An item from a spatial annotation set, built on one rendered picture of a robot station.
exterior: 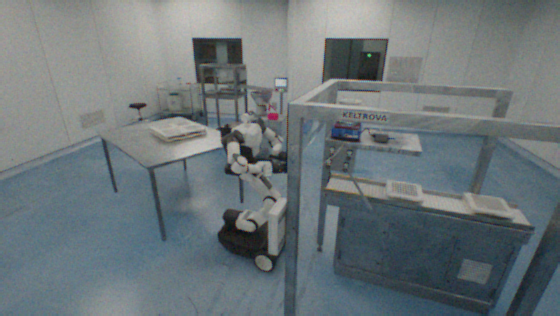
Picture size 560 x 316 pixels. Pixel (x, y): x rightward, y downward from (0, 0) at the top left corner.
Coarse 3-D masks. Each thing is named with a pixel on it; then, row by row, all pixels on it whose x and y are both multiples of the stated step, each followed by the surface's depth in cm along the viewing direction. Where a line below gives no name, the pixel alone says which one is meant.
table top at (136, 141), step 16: (128, 128) 356; (144, 128) 357; (208, 128) 362; (112, 144) 307; (128, 144) 301; (144, 144) 302; (160, 144) 303; (176, 144) 303; (192, 144) 304; (208, 144) 305; (144, 160) 261; (160, 160) 262; (176, 160) 266
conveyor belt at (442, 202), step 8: (328, 184) 226; (336, 184) 226; (344, 184) 227; (352, 184) 227; (360, 184) 227; (328, 192) 215; (352, 192) 215; (368, 192) 215; (376, 192) 215; (384, 192) 216; (368, 200) 205; (424, 200) 206; (432, 200) 206; (440, 200) 206; (448, 200) 206; (456, 200) 206; (448, 208) 196; (456, 208) 196; (464, 208) 196; (512, 208) 197; (456, 216) 188; (520, 216) 188; (496, 224) 181; (528, 224) 180
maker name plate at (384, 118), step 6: (342, 114) 119; (348, 114) 118; (354, 114) 117; (360, 114) 117; (366, 114) 116; (372, 114) 115; (378, 114) 114; (384, 114) 113; (390, 114) 113; (360, 120) 118; (366, 120) 117; (372, 120) 116; (378, 120) 115; (384, 120) 114
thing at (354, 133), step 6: (336, 126) 195; (342, 126) 194; (348, 126) 193; (354, 126) 193; (360, 126) 200; (336, 132) 195; (342, 132) 194; (348, 132) 192; (354, 132) 191; (360, 132) 190; (348, 138) 193; (354, 138) 192
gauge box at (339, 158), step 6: (324, 150) 198; (336, 150) 195; (342, 150) 193; (354, 150) 190; (324, 156) 199; (336, 156) 196; (342, 156) 195; (354, 156) 192; (336, 162) 198; (342, 162) 196; (354, 162) 201; (324, 168) 203; (330, 168) 201; (336, 168) 200; (342, 168) 198; (348, 168) 197
